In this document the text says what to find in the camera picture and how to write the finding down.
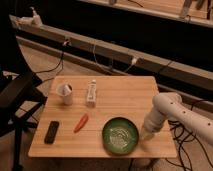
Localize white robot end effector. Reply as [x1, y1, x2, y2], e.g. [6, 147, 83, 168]
[140, 112, 166, 141]

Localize green ceramic bowl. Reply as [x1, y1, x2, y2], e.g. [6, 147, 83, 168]
[102, 117, 139, 155]

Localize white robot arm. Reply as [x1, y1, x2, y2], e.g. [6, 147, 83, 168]
[140, 92, 213, 146]

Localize white tube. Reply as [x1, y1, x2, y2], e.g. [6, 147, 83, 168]
[86, 80, 97, 107]

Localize white paper cup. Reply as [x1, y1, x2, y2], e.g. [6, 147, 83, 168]
[56, 84, 72, 105]

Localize black remote control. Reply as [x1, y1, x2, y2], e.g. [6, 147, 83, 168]
[44, 121, 59, 144]

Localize grey metal beam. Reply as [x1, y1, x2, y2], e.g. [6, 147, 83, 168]
[9, 14, 213, 111]

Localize black chair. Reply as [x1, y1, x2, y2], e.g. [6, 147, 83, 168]
[0, 72, 47, 171]

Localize white object on beam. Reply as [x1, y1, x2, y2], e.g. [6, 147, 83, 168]
[19, 7, 43, 27]

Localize black floor cables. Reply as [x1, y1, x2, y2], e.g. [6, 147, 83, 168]
[165, 99, 213, 171]

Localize white cable on beam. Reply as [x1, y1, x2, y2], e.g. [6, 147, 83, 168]
[91, 41, 139, 73]

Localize black hanging cable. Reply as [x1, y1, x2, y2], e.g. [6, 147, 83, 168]
[34, 40, 71, 84]

